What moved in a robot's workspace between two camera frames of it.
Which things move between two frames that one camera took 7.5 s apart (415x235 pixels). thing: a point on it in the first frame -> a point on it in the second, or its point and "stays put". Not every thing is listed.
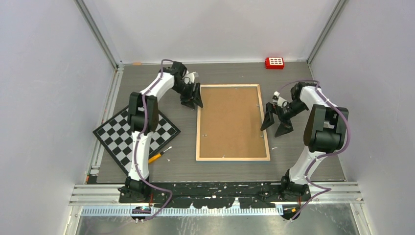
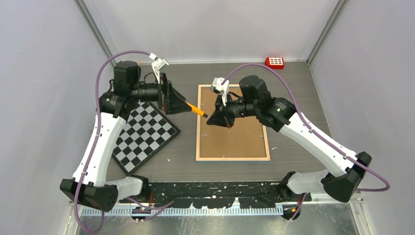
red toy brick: [274, 63] stays put
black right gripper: [269, 119] -> [221, 115]
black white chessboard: [116, 136] stays put
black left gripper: [197, 100] -> [175, 103]
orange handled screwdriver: [157, 155] -> [197, 110]
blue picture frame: [229, 123] stays put
